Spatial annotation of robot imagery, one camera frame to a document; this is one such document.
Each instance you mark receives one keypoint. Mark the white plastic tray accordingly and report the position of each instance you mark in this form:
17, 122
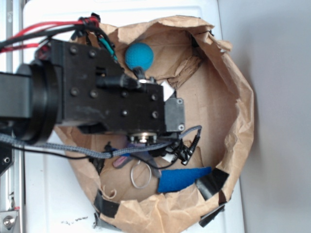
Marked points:
55, 203

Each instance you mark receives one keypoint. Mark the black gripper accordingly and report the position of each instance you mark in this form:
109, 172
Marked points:
96, 96

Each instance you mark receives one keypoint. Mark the aluminium frame rail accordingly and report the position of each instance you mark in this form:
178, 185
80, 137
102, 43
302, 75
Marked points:
12, 181

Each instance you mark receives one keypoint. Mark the brown paper bag bin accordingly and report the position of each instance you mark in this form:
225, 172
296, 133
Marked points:
217, 96

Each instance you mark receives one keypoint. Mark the gray plush animal toy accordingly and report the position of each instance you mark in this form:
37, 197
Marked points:
142, 158

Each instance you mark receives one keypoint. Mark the teal foam ball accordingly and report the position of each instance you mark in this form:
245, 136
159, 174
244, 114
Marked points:
139, 55

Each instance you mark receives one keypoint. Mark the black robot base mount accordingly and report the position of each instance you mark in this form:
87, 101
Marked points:
6, 157

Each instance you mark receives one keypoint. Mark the blue felt cloth piece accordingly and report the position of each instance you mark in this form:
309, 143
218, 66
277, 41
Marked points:
178, 179

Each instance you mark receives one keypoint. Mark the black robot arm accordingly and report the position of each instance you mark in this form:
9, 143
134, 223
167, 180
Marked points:
29, 100

